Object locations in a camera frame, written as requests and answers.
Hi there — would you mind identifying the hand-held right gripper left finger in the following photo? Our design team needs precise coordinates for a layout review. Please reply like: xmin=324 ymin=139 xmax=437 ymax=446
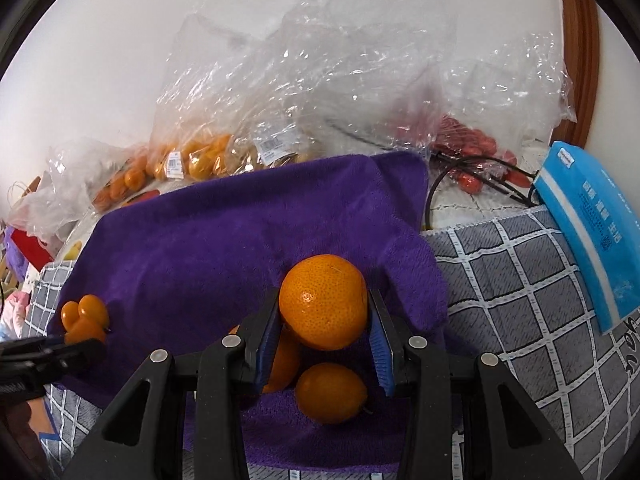
xmin=62 ymin=287 xmax=286 ymax=480

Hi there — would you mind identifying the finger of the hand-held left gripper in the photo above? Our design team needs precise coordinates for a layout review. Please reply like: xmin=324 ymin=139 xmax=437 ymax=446
xmin=30 ymin=339 xmax=107 ymax=379
xmin=0 ymin=336 xmax=68 ymax=359

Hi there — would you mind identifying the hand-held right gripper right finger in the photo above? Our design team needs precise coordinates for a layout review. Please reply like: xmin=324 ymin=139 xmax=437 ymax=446
xmin=367 ymin=287 xmax=583 ymax=480

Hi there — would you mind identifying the round orange mandarin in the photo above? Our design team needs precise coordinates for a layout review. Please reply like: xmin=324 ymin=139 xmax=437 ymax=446
xmin=278 ymin=254 xmax=369 ymax=352
xmin=227 ymin=324 xmax=302 ymax=395
xmin=294 ymin=362 xmax=369 ymax=425

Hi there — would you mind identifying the oval orange kumquat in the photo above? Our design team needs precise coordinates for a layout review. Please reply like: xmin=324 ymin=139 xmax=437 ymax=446
xmin=77 ymin=295 xmax=111 ymax=331

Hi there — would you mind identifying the red paper bag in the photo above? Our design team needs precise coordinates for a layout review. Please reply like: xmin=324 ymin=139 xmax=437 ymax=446
xmin=7 ymin=227 xmax=56 ymax=263

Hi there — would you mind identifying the purple towel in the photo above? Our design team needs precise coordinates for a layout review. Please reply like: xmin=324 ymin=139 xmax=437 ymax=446
xmin=47 ymin=151 xmax=449 ymax=466

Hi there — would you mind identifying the white plastic bag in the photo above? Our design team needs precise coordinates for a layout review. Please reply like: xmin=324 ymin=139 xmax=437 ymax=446
xmin=5 ymin=187 xmax=76 ymax=241

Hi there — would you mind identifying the grey plaid blanket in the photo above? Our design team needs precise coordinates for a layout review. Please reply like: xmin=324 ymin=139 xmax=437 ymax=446
xmin=27 ymin=205 xmax=640 ymax=480

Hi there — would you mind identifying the clear bag of mandarins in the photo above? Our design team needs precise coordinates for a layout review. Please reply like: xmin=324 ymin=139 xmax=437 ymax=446
xmin=47 ymin=140 xmax=161 ymax=213

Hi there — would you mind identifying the labelled bag of longans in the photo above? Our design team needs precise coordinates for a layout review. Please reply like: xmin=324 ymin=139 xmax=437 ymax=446
xmin=227 ymin=125 xmax=321 ymax=171

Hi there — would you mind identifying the labelled bag of kumquats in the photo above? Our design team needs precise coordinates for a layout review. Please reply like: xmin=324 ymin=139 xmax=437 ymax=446
xmin=150 ymin=130 xmax=261 ymax=183

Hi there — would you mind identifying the clear bag of cherry tomatoes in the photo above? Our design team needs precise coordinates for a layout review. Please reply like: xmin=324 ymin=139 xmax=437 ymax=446
xmin=430 ymin=30 xmax=578 ymax=196

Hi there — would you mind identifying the blue tissue packet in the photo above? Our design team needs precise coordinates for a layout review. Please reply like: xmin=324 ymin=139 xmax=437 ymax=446
xmin=532 ymin=141 xmax=640 ymax=336

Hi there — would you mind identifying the large clear plastic bag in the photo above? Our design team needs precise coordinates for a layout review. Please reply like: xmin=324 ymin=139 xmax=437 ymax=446
xmin=150 ymin=0 xmax=458 ymax=181

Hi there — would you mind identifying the black cable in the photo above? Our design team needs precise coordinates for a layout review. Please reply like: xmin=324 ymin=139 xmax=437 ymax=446
xmin=424 ymin=152 xmax=538 ymax=233

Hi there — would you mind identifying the wooden door frame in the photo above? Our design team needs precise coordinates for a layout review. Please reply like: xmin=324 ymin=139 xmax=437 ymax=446
xmin=552 ymin=0 xmax=601 ymax=148

